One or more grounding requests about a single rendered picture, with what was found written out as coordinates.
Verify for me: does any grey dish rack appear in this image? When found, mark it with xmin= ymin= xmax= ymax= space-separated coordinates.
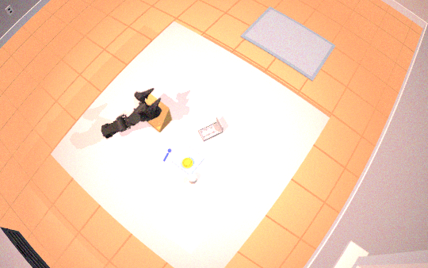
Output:
xmin=198 ymin=117 xmax=224 ymax=142

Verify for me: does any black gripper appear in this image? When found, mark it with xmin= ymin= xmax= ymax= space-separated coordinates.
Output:
xmin=133 ymin=88 xmax=161 ymax=118

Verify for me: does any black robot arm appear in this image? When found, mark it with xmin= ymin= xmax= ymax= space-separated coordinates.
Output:
xmin=101 ymin=106 xmax=155 ymax=139

